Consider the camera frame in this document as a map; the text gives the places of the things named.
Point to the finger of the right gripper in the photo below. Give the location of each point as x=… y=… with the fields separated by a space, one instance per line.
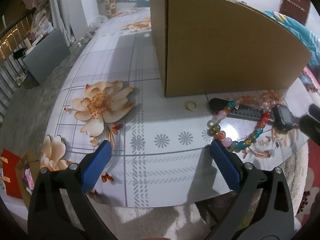
x=314 y=110
x=310 y=126

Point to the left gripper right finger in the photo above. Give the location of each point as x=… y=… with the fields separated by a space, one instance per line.
x=273 y=217

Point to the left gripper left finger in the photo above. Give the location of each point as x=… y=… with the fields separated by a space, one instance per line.
x=47 y=214

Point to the black purple smart watch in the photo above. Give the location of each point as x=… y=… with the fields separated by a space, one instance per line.
x=280 y=118

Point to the pink floral bed mattress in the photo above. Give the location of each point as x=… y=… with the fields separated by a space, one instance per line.
x=311 y=192

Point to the blue teal blanket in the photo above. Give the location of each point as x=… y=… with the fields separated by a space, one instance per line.
x=307 y=37

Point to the brown wooden door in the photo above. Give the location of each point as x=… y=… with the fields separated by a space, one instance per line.
x=296 y=9

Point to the brown cardboard box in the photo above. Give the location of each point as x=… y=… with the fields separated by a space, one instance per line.
x=218 y=46

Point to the grey cabinet box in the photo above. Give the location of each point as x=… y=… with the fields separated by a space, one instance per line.
x=46 y=56

